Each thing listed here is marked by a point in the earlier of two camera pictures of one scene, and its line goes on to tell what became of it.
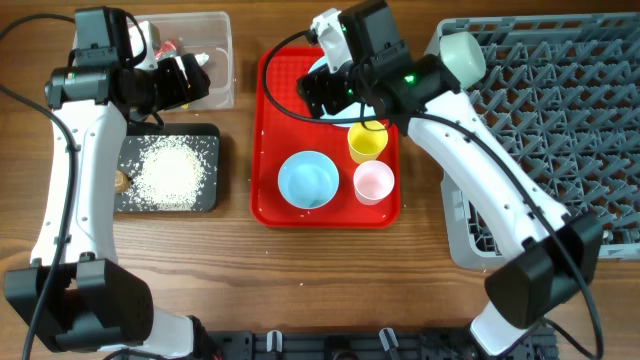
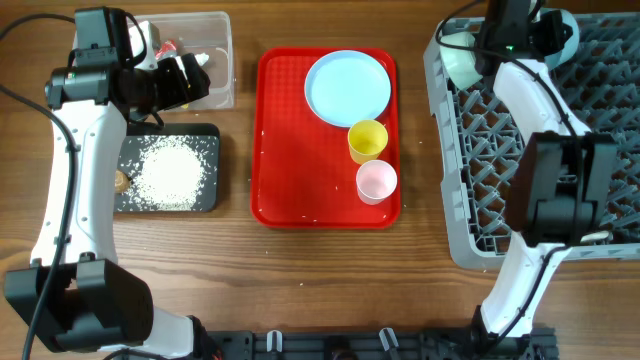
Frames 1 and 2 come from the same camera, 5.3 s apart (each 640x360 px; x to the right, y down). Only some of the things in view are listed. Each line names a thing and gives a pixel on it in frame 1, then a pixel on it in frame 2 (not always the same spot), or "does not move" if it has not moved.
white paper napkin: x=201 y=59 does not move
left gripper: x=178 y=93 does not move
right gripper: x=311 y=86 -> x=551 y=23
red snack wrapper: x=169 y=45 does not move
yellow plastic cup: x=366 y=140 does not move
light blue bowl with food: x=308 y=180 -> x=570 y=23
